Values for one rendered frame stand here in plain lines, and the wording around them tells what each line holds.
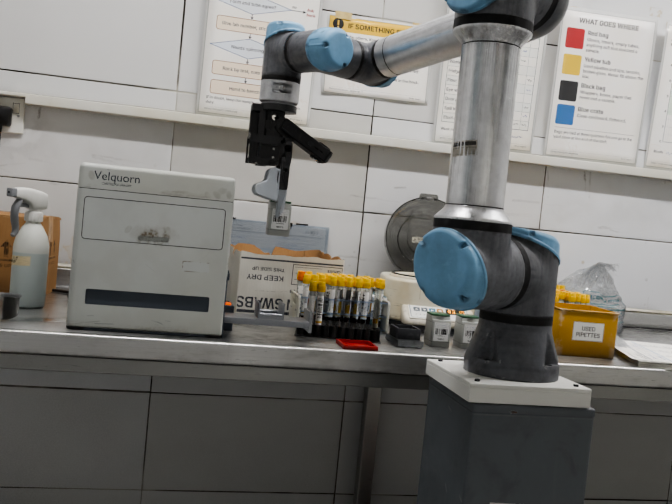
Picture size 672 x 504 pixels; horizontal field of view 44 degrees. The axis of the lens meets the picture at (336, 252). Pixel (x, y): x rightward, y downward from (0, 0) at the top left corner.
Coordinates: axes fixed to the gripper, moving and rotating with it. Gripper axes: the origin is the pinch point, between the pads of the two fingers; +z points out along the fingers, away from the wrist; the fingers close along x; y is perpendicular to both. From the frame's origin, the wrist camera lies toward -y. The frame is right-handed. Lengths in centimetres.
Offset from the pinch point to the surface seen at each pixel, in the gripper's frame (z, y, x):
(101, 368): 31.1, 30.1, 6.2
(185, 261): 10.8, 17.0, 4.9
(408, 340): 23.3, -28.3, 0.2
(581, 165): -20, -91, -58
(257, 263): 12.3, 0.6, -24.9
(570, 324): 18, -64, -2
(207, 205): 0.2, 13.9, 4.8
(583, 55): -51, -89, -59
